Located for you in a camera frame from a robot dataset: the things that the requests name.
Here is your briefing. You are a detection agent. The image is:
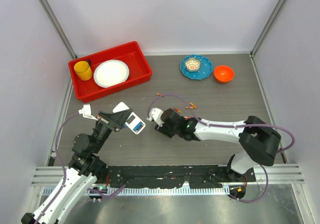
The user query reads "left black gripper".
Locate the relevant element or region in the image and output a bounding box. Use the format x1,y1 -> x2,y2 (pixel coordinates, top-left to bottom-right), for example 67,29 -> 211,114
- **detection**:
92,108 -> 132,153

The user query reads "orange bowl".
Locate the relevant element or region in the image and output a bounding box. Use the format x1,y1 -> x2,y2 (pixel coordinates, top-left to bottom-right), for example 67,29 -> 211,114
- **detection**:
213,65 -> 235,83

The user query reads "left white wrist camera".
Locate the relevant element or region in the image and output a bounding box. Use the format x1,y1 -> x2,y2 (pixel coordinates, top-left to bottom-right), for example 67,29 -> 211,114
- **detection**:
78,104 -> 98,121

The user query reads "white paper plate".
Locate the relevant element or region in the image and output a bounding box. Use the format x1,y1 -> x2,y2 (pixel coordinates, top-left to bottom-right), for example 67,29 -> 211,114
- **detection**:
93,59 -> 130,88

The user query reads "red plastic bin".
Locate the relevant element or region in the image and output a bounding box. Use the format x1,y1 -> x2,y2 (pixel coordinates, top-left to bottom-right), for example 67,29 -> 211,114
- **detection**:
68,41 -> 153,103

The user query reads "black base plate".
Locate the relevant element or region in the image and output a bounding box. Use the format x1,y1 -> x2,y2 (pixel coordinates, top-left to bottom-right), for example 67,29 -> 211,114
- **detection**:
96,165 -> 256,189

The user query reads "white remote control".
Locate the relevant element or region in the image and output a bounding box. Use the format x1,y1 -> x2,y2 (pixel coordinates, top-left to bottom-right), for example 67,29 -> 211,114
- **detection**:
112,102 -> 146,135

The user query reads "blue plate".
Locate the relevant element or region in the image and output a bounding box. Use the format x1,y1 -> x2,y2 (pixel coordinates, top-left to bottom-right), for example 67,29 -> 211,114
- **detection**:
180,54 -> 213,81

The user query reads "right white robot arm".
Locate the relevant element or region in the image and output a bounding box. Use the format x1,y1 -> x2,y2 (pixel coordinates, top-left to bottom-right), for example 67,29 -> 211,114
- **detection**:
148,107 -> 281,182

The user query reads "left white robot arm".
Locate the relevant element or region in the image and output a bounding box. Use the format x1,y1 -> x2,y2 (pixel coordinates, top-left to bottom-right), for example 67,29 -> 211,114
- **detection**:
21,108 -> 133,224

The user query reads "small patterned bowl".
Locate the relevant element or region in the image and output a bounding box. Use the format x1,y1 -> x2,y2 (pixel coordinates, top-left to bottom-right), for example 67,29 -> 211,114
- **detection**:
184,57 -> 202,72

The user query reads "yellow cup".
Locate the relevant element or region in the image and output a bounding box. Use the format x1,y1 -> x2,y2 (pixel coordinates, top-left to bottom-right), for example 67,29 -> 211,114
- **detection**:
73,61 -> 93,81

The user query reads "white slotted cable duct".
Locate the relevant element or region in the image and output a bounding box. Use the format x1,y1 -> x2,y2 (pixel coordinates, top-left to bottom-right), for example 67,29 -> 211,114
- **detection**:
42,186 -> 230,196

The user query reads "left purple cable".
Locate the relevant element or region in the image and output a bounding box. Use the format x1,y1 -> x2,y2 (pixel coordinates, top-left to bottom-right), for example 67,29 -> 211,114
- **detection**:
33,112 -> 127,224

